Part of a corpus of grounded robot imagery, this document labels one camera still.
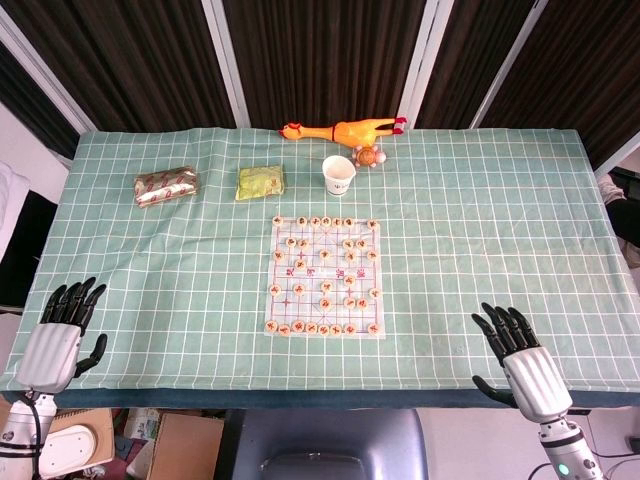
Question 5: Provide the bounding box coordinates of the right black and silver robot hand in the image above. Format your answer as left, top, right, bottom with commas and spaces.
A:
471, 301, 575, 425

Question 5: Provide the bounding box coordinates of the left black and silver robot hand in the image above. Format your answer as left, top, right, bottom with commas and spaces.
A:
16, 277, 109, 396

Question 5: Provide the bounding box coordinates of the brown spiral notebook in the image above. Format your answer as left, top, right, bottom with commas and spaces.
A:
49, 407, 117, 467

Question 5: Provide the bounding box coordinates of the white oval device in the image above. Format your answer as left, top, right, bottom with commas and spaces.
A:
38, 423, 99, 477

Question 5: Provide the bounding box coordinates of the stack of printed papers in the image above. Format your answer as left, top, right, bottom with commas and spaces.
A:
121, 407, 162, 442

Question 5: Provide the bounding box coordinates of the green grid tablecloth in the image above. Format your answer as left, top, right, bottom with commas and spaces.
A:
0, 127, 640, 412

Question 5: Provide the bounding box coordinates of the brown cardboard box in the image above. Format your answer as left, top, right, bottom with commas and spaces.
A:
148, 411, 226, 480

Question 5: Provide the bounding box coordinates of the gold foil snack packet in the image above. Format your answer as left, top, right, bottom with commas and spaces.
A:
133, 166, 201, 210

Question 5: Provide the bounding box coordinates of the blue grey chair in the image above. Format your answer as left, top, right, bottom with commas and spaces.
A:
233, 408, 427, 480

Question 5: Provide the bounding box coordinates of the dark brown curtain panel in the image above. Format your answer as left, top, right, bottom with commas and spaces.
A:
415, 0, 535, 130
0, 42, 76, 159
0, 0, 237, 134
479, 0, 640, 169
222, 0, 431, 130

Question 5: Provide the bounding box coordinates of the translucent Chinese chess board sheet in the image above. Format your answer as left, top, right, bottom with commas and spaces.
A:
263, 218, 387, 341

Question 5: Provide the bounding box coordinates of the yellow green snack packet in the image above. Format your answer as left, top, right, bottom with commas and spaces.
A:
234, 163, 289, 202

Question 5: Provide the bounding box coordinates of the white paper cup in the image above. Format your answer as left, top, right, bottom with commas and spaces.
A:
322, 154, 357, 198

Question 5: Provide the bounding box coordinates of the small turtle toy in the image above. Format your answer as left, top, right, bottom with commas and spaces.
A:
351, 144, 387, 169

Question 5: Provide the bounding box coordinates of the yellow rubber chicken toy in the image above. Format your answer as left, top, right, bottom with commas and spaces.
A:
278, 115, 409, 147

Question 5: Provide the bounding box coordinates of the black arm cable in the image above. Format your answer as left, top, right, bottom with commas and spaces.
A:
24, 391, 47, 480

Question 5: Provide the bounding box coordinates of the white frame post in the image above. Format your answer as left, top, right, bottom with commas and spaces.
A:
469, 0, 549, 129
201, 0, 251, 129
0, 19, 96, 137
593, 132, 640, 179
398, 0, 455, 129

